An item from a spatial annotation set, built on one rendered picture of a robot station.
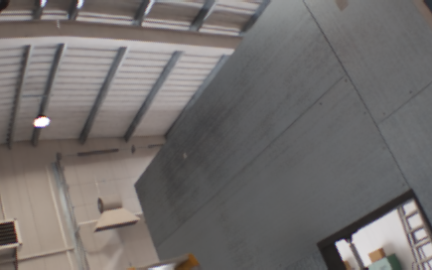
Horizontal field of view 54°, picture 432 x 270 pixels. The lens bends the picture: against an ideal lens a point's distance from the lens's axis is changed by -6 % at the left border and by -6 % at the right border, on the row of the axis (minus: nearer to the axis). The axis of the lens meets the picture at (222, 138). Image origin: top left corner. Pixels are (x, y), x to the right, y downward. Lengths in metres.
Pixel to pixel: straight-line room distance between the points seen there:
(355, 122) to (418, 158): 0.32
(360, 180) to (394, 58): 0.51
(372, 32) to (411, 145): 0.46
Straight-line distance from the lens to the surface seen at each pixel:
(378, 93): 1.78
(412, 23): 1.71
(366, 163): 1.83
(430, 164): 1.68
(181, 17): 10.01
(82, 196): 12.50
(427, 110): 1.67
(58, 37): 8.69
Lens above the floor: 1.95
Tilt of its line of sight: 22 degrees up
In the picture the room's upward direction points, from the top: 23 degrees counter-clockwise
